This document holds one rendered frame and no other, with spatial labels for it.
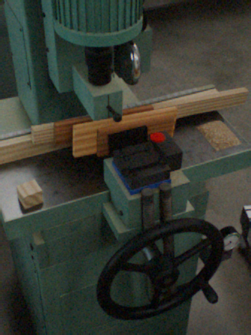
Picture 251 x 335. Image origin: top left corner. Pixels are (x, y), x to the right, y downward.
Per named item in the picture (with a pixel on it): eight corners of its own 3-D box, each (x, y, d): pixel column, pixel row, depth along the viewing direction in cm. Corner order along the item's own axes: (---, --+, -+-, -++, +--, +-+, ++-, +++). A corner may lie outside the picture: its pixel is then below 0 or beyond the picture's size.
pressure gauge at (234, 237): (217, 258, 135) (221, 238, 130) (210, 247, 138) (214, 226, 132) (238, 250, 137) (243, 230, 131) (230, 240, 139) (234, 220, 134)
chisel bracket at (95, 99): (94, 128, 114) (93, 96, 109) (73, 95, 124) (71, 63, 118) (125, 121, 116) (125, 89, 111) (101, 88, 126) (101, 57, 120)
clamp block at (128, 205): (125, 231, 107) (126, 201, 101) (101, 189, 116) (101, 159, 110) (188, 211, 112) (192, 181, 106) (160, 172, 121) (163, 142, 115)
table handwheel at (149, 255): (74, 326, 102) (157, 217, 91) (44, 250, 115) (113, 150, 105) (175, 329, 120) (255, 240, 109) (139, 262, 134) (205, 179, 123)
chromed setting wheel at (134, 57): (131, 96, 128) (133, 51, 120) (113, 71, 137) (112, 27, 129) (143, 93, 129) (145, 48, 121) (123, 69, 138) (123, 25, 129)
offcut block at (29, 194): (18, 197, 110) (16, 185, 108) (36, 191, 112) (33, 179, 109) (25, 209, 107) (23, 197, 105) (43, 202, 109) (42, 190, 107)
